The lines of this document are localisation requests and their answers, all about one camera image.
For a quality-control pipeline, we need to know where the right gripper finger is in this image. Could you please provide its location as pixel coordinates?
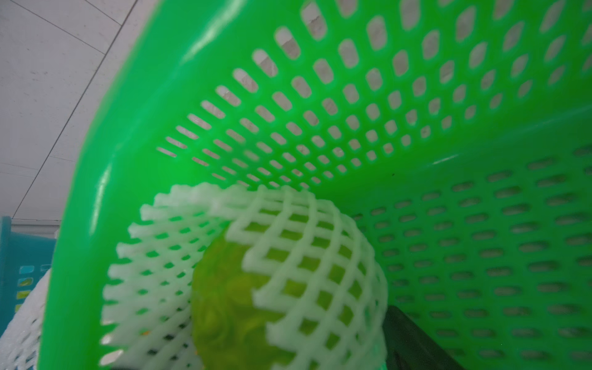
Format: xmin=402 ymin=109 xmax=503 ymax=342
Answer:
xmin=382 ymin=305 xmax=463 ymax=370

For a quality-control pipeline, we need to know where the white foam net sleeve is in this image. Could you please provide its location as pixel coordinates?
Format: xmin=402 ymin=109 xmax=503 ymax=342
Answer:
xmin=101 ymin=183 xmax=388 ymax=369

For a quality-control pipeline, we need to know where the green custard apple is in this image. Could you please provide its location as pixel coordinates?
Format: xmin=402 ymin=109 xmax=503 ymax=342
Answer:
xmin=191 ymin=207 xmax=383 ymax=369

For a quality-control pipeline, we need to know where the white foam nets pile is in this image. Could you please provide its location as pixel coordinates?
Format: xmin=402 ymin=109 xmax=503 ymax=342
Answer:
xmin=1 ymin=269 xmax=52 ymax=370

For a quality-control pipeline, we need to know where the green plastic basket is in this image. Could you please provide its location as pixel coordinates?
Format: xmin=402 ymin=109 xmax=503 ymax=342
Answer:
xmin=39 ymin=1 xmax=591 ymax=369

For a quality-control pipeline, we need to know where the teal plastic basket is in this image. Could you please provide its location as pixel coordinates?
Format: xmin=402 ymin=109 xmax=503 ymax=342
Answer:
xmin=0 ymin=217 xmax=56 ymax=331

